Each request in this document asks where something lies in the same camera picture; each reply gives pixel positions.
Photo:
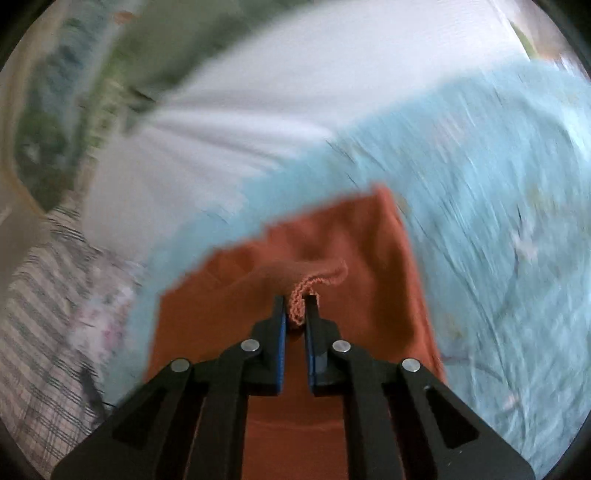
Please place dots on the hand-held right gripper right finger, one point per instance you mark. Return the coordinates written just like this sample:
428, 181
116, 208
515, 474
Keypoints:
312, 355

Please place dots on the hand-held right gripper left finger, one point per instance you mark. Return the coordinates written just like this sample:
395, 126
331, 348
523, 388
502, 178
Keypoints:
278, 350

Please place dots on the orange small garment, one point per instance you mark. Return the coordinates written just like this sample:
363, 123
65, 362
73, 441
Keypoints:
369, 277

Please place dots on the light blue floral blanket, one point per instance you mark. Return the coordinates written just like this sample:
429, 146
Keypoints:
485, 207

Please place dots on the striped plaid cloth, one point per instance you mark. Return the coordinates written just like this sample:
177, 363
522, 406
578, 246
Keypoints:
46, 332

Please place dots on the white bed sheet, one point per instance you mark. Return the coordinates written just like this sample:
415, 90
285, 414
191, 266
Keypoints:
286, 110

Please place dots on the green patterned cloth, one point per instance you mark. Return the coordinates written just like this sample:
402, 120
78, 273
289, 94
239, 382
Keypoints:
87, 92

